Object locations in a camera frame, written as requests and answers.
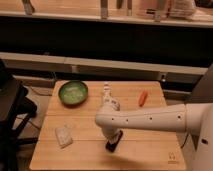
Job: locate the black chair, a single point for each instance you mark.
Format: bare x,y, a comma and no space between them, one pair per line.
15,112

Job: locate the white bottle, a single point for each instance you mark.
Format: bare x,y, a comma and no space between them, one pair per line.
106,93

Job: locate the orange carrot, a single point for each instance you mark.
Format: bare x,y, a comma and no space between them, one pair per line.
142,98

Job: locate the black eraser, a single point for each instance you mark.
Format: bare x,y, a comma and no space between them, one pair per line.
112,147

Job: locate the green bowl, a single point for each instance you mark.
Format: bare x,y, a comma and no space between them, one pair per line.
73,92

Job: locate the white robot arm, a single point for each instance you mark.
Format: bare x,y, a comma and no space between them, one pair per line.
193,118

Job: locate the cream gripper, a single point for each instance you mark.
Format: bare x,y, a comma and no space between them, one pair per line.
111,135

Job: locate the beige sponge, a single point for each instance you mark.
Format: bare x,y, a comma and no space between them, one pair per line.
63,136

